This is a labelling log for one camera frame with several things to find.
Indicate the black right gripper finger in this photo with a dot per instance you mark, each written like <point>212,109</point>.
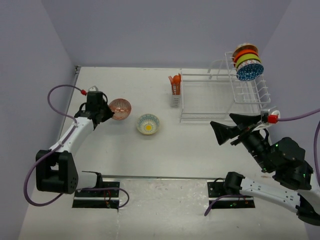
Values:
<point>224,132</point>
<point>244,121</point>

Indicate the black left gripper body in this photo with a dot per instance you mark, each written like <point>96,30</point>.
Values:
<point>101,109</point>

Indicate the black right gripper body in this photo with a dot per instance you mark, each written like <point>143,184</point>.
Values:
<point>249,137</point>

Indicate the red patterned bowl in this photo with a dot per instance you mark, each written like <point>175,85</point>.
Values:
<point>121,108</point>

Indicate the yellow teal patterned bowl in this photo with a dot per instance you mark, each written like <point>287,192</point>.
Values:
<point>148,124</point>

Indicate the blue triangle patterned bowl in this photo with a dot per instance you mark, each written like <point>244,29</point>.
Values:
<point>250,72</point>

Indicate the lime green bowl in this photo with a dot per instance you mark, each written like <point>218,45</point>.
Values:
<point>247,59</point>

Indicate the orange bowl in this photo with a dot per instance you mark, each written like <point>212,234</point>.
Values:
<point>244,52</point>

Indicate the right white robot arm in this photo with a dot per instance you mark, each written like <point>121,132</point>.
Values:
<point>285,159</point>

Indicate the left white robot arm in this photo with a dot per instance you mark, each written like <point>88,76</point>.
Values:
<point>56,171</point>

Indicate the white cutlery holder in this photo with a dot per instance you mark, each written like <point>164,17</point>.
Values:
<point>175,95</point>

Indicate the orange plastic fork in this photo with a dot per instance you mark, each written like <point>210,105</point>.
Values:
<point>171,81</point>

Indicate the orange plastic spoon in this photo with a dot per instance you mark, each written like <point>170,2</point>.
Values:
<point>177,79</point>

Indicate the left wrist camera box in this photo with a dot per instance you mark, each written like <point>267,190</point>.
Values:
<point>93,89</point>

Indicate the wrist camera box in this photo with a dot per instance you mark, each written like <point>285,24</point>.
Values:
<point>270,115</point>
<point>93,89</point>

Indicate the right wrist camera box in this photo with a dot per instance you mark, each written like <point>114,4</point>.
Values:
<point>270,115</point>

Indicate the white wire dish rack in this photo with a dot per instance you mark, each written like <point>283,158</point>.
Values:
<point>212,94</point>

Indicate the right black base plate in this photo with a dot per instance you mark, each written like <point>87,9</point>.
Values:
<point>215,190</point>

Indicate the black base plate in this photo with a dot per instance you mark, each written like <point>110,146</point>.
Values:
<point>106,199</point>
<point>215,190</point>

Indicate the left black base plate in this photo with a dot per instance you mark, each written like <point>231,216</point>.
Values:
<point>106,199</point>

